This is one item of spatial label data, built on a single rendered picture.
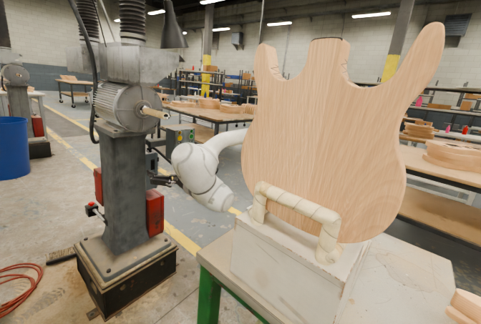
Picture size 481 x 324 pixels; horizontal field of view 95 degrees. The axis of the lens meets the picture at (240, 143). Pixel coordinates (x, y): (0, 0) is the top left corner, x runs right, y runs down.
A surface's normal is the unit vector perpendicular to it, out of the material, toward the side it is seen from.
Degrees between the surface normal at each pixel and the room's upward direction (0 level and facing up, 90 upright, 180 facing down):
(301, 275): 90
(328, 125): 90
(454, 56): 90
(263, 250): 90
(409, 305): 0
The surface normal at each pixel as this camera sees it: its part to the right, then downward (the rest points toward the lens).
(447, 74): -0.63, 0.14
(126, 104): 0.68, 0.21
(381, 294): 0.10, -0.96
